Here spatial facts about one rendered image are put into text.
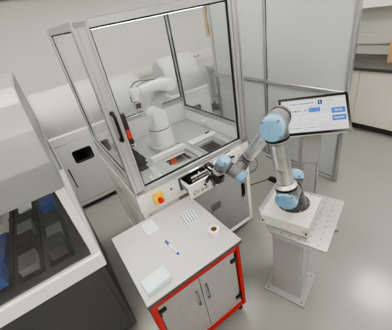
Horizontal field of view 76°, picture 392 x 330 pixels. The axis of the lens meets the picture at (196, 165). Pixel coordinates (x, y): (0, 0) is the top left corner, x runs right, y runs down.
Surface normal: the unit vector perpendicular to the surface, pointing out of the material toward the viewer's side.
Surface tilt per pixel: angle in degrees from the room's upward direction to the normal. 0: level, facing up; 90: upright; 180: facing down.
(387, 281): 0
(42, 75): 90
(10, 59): 90
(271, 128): 82
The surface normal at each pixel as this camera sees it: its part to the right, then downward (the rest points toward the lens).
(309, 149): -0.13, 0.55
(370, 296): -0.17, -0.84
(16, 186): 0.55, 0.36
